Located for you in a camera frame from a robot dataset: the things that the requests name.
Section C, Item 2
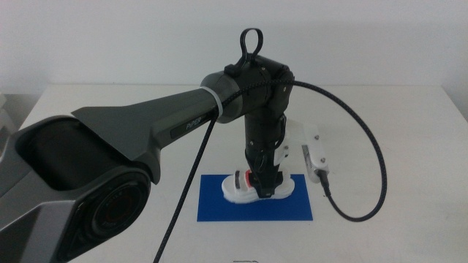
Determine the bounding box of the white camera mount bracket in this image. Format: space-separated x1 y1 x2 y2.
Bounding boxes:
271 120 321 173

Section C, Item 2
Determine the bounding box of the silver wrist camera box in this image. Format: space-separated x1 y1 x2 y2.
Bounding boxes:
301 143 331 184

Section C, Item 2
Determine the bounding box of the white zip tie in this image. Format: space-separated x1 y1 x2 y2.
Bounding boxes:
200 85 224 120

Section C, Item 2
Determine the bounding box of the black braided cable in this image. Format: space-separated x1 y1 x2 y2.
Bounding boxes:
152 28 388 263

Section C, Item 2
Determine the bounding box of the blue rectangular mat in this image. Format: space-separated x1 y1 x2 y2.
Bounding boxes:
196 173 314 222

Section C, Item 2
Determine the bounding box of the white sandal shoe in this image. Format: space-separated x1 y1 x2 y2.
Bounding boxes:
221 169 295 204

